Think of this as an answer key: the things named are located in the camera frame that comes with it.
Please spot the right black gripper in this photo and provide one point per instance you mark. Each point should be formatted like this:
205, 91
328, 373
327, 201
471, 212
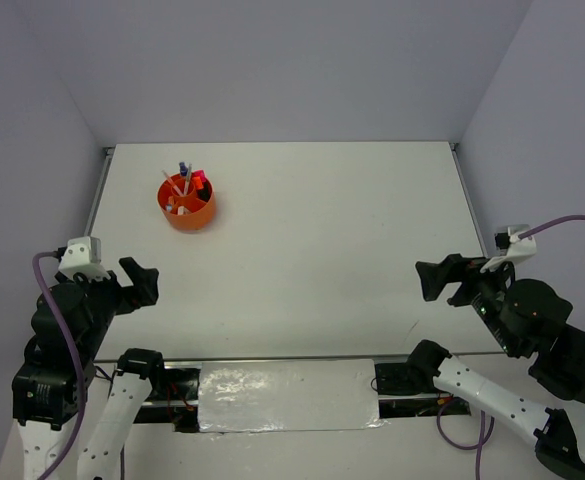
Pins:
455, 265

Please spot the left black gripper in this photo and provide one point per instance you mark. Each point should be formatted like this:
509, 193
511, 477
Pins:
145, 281

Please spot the clear orange pen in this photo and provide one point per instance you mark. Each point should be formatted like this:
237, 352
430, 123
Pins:
172, 183

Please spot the orange black highlighter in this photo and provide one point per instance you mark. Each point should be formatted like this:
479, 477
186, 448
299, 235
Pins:
203, 189

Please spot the clear spray bottle blue cap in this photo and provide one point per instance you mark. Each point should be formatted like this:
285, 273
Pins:
183, 169

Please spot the pink black highlighter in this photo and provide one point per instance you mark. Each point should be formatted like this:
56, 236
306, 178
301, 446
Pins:
199, 174

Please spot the clear green pen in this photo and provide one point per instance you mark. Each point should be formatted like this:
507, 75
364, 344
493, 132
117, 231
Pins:
187, 177

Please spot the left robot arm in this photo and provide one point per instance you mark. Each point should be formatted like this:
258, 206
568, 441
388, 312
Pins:
50, 389

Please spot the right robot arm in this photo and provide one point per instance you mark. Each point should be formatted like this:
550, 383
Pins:
528, 319

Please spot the orange round desk organizer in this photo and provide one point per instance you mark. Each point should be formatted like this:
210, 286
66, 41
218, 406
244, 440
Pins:
199, 214

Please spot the silver taped plate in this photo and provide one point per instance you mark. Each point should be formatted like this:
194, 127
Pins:
285, 396

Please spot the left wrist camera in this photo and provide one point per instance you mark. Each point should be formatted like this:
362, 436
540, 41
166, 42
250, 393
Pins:
83, 256

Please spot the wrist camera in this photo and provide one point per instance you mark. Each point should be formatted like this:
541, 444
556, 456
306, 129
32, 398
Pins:
511, 248
83, 256

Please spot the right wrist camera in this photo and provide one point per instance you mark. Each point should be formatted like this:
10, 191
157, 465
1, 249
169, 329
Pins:
511, 248

